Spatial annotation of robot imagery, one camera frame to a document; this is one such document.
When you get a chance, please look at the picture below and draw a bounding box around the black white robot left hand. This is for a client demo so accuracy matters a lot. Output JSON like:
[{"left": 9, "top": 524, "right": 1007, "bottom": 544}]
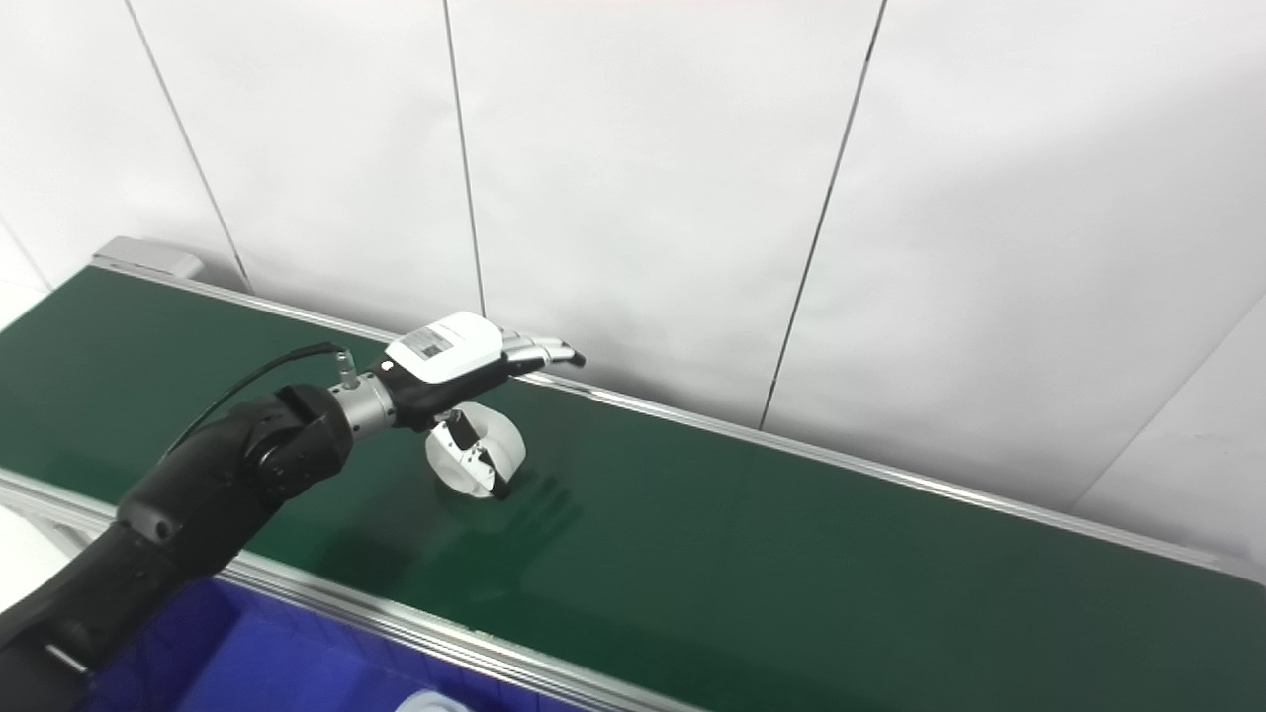
[{"left": 379, "top": 311, "right": 587, "bottom": 498}]

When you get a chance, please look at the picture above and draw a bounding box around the white round plastic part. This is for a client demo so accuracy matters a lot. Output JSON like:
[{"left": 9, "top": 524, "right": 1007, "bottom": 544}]
[
  {"left": 425, "top": 400, "right": 527, "bottom": 500},
  {"left": 396, "top": 690, "right": 478, "bottom": 712}
]

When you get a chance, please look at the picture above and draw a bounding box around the blue plastic bin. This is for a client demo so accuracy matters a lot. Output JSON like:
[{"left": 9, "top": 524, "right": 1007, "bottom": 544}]
[{"left": 79, "top": 577, "right": 594, "bottom": 712}]

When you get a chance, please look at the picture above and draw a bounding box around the green conveyor belt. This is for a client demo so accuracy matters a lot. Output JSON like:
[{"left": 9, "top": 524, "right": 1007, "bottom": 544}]
[{"left": 0, "top": 265, "right": 1266, "bottom": 712}]

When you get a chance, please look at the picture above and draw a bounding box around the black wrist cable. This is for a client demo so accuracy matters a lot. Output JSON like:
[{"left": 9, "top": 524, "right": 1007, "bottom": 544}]
[{"left": 163, "top": 342, "right": 359, "bottom": 456}]

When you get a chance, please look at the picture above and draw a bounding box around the aluminium conveyor side rail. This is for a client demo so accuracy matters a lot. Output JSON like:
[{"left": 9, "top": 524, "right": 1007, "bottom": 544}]
[
  {"left": 0, "top": 468, "right": 708, "bottom": 712},
  {"left": 91, "top": 235, "right": 1266, "bottom": 586}
]

